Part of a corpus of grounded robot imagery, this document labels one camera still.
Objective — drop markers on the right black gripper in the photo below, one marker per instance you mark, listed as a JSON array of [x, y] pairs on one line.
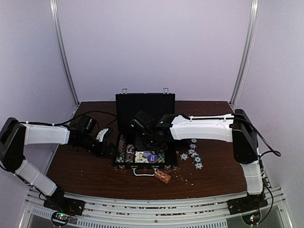
[[139, 145]]

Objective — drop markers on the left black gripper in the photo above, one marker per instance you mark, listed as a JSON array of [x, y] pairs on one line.
[[107, 153]]

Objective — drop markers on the black poker case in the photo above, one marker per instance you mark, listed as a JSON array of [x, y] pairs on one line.
[[155, 105]]

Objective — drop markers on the clear round dealer button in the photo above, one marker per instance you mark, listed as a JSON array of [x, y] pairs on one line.
[[140, 157]]

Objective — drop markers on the brown poker chip roll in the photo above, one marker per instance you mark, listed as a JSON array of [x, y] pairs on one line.
[[163, 177]]

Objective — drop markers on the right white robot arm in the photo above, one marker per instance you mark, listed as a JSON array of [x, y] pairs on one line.
[[232, 128]]

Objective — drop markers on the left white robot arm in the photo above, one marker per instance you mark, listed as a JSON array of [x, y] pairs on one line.
[[17, 137]]

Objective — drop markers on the left poker chip row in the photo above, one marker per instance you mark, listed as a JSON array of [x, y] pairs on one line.
[[121, 149]]

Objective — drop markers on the poker chip row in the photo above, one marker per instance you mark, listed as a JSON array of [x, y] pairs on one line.
[[121, 149], [161, 158], [130, 152]]

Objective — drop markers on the purple small blind button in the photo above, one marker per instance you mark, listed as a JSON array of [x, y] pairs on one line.
[[152, 158]]

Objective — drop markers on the right poker chip row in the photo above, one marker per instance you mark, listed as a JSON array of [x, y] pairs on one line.
[[161, 158]]

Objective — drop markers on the playing card deck box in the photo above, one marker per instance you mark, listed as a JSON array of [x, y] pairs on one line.
[[147, 153]]

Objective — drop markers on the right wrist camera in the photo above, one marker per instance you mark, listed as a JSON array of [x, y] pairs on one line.
[[142, 122]]

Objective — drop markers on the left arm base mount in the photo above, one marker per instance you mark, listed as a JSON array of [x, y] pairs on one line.
[[66, 205]]

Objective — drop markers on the aluminium front rail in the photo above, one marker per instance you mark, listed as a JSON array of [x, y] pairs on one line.
[[207, 212]]

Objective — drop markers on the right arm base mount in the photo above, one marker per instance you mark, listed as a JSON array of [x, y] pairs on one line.
[[247, 203]]

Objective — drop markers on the right aluminium frame post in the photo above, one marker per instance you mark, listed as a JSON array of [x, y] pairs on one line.
[[244, 63]]

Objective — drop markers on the aluminium frame post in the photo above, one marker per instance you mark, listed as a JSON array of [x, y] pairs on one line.
[[63, 55], [244, 63]]

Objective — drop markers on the left aluminium frame post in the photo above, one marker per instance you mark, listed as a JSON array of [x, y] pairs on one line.
[[63, 55]]

